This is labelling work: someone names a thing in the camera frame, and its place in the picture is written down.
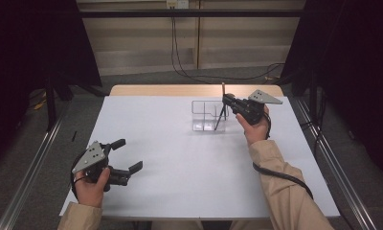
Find person's left hand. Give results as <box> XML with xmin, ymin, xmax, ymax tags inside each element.
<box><xmin>74</xmin><ymin>167</ymin><xmax>111</xmax><ymax>209</ymax></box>

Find person's right hand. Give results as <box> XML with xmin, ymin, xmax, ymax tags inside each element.
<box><xmin>236</xmin><ymin>104</ymin><xmax>271</xmax><ymax>148</ymax></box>

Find left hand-held gripper black cable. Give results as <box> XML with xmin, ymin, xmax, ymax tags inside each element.
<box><xmin>69</xmin><ymin>152</ymin><xmax>86</xmax><ymax>199</ymax></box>

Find black metal stand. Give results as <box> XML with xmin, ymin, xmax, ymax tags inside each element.
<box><xmin>45</xmin><ymin>73</ymin><xmax>58</xmax><ymax>132</ymax></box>

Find wooden table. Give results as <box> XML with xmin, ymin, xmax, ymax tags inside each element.
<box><xmin>108</xmin><ymin>83</ymin><xmax>284</xmax><ymax>98</ymax></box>

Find white wall outlet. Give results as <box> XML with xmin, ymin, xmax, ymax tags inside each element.
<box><xmin>166</xmin><ymin>0</ymin><xmax>190</xmax><ymax>10</ymax></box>

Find black curtain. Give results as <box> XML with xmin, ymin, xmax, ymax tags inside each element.
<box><xmin>0</xmin><ymin>0</ymin><xmax>102</xmax><ymax>167</ymax></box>
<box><xmin>280</xmin><ymin>0</ymin><xmax>383</xmax><ymax>183</ymax></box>

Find yellow floor item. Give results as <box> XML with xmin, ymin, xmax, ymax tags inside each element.
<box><xmin>33</xmin><ymin>99</ymin><xmax>48</xmax><ymax>111</ymax></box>

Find black wall cable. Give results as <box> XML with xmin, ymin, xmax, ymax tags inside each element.
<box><xmin>169</xmin><ymin>7</ymin><xmax>213</xmax><ymax>85</ymax></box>
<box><xmin>172</xmin><ymin>15</ymin><xmax>286</xmax><ymax>81</ymax></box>

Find black floor cables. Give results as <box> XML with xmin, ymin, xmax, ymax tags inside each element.
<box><xmin>303</xmin><ymin>121</ymin><xmax>325</xmax><ymax>151</ymax></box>

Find right hand-held gripper black cable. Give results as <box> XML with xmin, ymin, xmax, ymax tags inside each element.
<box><xmin>252</xmin><ymin>111</ymin><xmax>315</xmax><ymax>200</ymax></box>

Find clear plastic pen holder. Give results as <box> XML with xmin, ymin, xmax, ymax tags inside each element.
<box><xmin>191</xmin><ymin>100</ymin><xmax>230</xmax><ymax>132</ymax></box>

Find black horizontal bar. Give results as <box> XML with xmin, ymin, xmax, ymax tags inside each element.
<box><xmin>79</xmin><ymin>9</ymin><xmax>304</xmax><ymax>18</ymax></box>

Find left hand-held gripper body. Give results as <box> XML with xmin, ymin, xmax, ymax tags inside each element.
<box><xmin>72</xmin><ymin>141</ymin><xmax>130</xmax><ymax>194</ymax></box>

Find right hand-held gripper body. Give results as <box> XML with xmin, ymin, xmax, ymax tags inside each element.
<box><xmin>231</xmin><ymin>89</ymin><xmax>283</xmax><ymax>127</ymax></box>

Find white table cover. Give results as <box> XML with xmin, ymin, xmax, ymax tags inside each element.
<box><xmin>58</xmin><ymin>95</ymin><xmax>341</xmax><ymax>219</ymax></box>

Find hand-held gripper black cable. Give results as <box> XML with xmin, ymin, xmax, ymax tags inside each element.
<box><xmin>252</xmin><ymin>111</ymin><xmax>315</xmax><ymax>200</ymax></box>
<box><xmin>69</xmin><ymin>152</ymin><xmax>86</xmax><ymax>199</ymax></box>

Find aluminium floor rail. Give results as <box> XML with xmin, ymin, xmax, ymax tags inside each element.
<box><xmin>0</xmin><ymin>118</ymin><xmax>66</xmax><ymax>230</ymax></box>
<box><xmin>294</xmin><ymin>99</ymin><xmax>377</xmax><ymax>230</ymax></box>

